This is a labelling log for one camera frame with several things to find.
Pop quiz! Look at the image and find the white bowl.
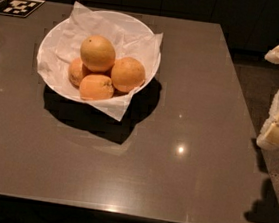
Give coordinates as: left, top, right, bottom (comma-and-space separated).
37, 7, 163, 103

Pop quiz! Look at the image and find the orange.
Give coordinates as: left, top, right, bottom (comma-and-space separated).
68, 57, 91, 86
110, 57, 146, 93
80, 35, 116, 73
79, 74, 115, 101

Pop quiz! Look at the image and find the white paper liner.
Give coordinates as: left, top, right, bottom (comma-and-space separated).
37, 2, 162, 120

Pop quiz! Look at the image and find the black white marker tag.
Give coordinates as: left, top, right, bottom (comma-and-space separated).
0, 0, 45, 18

